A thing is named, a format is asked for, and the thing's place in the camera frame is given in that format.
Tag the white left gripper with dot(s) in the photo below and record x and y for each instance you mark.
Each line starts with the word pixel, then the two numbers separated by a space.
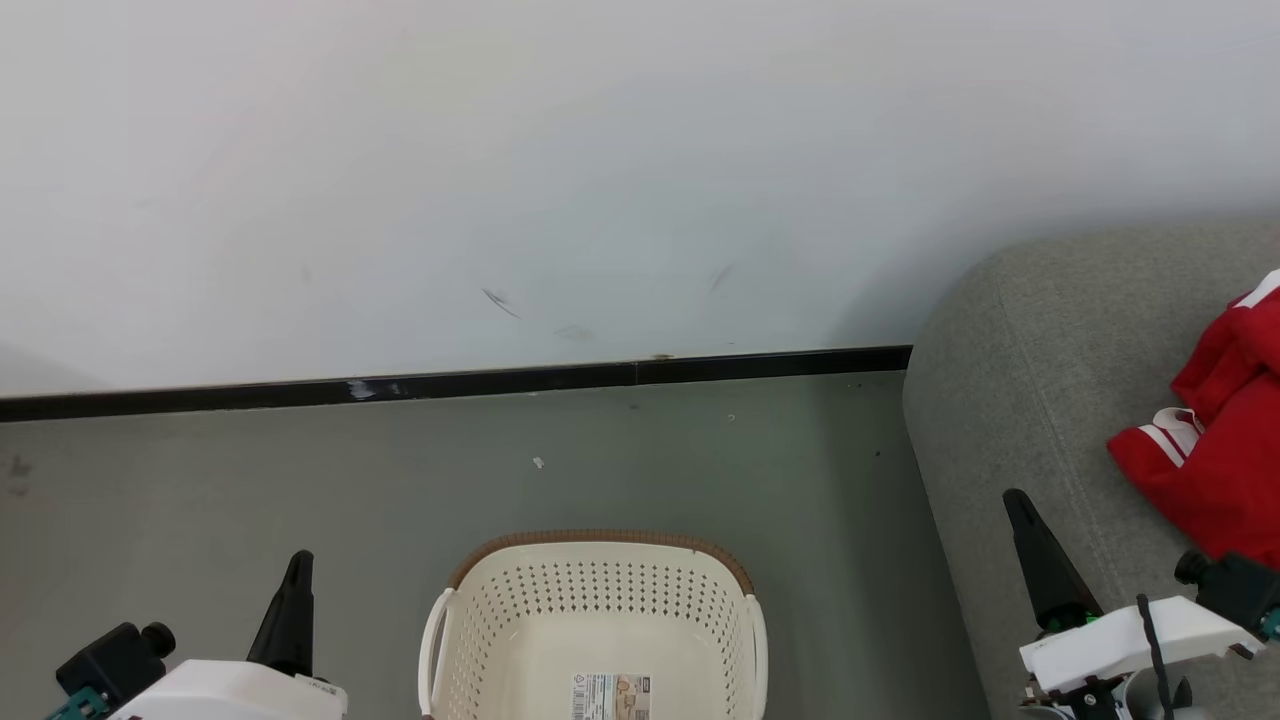
pixel 240 695

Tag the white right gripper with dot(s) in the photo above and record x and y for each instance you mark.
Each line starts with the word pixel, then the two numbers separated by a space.
pixel 1110 640

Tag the red and white garment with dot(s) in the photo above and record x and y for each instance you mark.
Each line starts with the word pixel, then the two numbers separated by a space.
pixel 1225 450

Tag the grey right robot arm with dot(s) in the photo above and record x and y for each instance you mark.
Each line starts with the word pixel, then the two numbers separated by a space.
pixel 1090 702

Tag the grey fabric sofa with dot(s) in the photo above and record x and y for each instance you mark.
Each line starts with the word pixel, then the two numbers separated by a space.
pixel 1040 380

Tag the cream perforated laundry basket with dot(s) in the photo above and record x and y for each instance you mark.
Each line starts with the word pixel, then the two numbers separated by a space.
pixel 600 610

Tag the paper label sticker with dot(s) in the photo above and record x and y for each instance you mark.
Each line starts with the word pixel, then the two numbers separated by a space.
pixel 610 698

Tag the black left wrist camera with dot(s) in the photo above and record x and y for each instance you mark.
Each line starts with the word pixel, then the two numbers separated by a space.
pixel 115 660

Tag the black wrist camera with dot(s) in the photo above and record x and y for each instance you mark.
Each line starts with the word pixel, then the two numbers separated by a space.
pixel 1235 590
pixel 115 660

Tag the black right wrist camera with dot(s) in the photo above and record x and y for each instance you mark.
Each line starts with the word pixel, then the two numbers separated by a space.
pixel 1235 590

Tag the black wall baseboard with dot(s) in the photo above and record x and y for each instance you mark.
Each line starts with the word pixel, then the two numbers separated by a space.
pixel 450 383

